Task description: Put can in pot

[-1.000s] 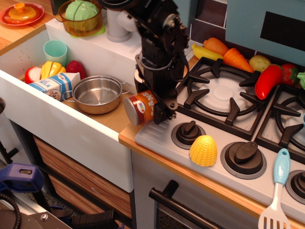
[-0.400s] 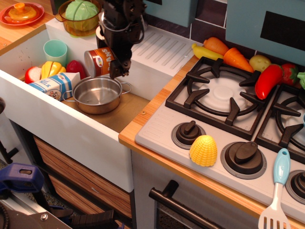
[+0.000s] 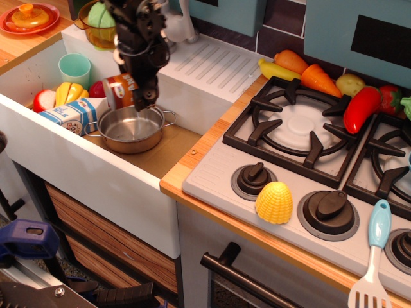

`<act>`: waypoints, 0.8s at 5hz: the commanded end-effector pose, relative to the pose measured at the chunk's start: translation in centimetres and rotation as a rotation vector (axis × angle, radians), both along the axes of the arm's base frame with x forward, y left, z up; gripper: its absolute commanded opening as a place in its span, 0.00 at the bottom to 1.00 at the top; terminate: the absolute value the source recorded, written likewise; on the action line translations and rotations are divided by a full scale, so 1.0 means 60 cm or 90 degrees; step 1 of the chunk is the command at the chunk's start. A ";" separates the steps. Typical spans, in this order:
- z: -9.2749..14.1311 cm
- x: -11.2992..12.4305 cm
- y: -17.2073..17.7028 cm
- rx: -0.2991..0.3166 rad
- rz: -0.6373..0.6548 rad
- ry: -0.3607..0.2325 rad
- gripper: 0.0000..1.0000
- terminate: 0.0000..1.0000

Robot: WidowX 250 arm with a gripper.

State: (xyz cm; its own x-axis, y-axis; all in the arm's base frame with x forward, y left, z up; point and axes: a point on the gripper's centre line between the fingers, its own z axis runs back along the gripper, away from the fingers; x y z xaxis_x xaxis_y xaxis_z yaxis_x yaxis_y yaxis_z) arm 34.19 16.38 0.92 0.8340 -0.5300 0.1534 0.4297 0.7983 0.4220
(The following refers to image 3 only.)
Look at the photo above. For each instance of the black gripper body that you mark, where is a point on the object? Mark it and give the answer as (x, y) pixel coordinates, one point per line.
(143, 60)

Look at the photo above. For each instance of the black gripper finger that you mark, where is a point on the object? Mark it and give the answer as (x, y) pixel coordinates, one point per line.
(142, 102)

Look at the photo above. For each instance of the orange beans can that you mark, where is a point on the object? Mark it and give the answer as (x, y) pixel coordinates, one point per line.
(119, 90)

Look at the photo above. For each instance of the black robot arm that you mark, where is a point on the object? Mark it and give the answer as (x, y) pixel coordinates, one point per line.
(142, 19)

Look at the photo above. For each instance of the orange transparent pot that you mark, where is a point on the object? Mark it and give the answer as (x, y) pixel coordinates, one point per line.
(81, 23)

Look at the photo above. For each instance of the grey toy faucet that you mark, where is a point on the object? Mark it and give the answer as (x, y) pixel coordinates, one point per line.
(179, 27)

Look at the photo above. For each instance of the red tomato toy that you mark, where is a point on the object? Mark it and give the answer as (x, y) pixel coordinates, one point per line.
(96, 90)

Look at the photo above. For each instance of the green cabbage toy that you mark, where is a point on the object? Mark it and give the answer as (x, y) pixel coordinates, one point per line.
(102, 24)

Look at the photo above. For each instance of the white toy sink basin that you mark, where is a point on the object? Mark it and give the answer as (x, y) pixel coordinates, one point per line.
(200, 83)

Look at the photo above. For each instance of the blue white milk carton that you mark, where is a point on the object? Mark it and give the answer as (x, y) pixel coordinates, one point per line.
(80, 116)

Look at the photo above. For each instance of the mint green cup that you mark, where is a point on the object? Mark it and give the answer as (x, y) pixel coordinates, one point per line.
(75, 68)

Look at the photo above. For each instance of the yellow bell pepper toy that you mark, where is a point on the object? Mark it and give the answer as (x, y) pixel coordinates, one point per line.
(68, 92)

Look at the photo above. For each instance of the orange plate with lid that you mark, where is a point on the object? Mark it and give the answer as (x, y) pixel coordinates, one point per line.
(29, 18)

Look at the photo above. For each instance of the yellow banana toy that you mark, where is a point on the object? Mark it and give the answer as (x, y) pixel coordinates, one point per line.
(269, 70)

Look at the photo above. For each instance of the left black stove knob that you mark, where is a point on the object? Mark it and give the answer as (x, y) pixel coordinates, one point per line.
(249, 180)

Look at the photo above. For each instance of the black stove knob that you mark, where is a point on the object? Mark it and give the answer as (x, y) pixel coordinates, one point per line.
(249, 180)
(397, 249)
(328, 215)

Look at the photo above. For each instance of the small orange carrot toy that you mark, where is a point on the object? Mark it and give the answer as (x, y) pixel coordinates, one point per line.
(290, 60)

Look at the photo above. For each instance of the black left burner grate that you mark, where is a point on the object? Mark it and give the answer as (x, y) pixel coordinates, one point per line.
(298, 129)

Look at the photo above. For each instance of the black burner grate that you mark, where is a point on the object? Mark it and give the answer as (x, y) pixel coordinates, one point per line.
(381, 169)
(298, 129)

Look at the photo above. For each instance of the yellow corn cob toy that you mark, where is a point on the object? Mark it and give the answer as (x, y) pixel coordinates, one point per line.
(274, 203)

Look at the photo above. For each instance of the large orange carrot toy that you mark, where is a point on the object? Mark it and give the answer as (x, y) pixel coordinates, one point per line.
(316, 78)

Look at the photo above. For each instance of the blue clamp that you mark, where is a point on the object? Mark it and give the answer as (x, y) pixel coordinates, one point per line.
(28, 239)

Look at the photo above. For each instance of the yellow potato toy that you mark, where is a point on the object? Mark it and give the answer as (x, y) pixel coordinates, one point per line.
(350, 84)

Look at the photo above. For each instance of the middle black stove knob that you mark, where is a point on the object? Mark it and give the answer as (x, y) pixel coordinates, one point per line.
(328, 215)

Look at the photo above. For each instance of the red chili pepper toy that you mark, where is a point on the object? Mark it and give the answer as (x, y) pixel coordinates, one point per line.
(361, 107)

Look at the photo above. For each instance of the red strawberry toy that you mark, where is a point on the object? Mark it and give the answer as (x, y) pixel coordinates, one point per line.
(390, 102)

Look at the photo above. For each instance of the black right burner grate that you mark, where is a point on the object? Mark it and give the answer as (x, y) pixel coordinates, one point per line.
(381, 169)

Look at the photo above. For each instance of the green leafy toy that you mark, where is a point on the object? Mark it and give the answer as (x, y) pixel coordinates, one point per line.
(406, 103)

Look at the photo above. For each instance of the right black stove knob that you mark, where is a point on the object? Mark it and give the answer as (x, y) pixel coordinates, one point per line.
(397, 249)

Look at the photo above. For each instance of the blue white toy spatula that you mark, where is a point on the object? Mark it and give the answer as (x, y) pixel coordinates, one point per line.
(368, 291)

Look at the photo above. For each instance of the steel pot with handles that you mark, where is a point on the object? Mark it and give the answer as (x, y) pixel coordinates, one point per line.
(128, 131)

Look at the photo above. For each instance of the black oven door handle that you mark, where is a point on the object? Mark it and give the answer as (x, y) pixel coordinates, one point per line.
(223, 267)

